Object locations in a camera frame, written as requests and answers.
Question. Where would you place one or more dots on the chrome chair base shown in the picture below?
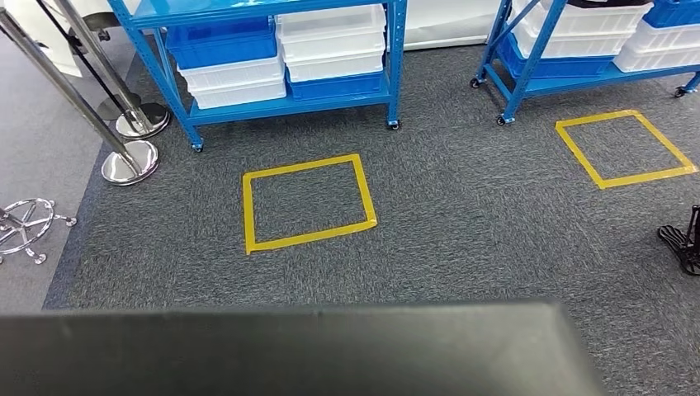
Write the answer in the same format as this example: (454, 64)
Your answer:
(63, 220)

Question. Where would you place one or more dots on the white car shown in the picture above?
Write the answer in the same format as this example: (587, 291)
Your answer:
(448, 22)

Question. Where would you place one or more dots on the black plastic plate frame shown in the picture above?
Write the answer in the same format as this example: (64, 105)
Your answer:
(273, 355)

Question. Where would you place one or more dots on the black white humanoid robot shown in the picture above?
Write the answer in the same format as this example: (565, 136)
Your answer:
(678, 243)

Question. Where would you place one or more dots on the chrome stanchion post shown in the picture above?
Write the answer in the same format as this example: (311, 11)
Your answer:
(145, 123)
(131, 164)

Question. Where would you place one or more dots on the blue metal shelf rack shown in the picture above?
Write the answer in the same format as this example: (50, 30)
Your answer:
(273, 107)
(601, 82)

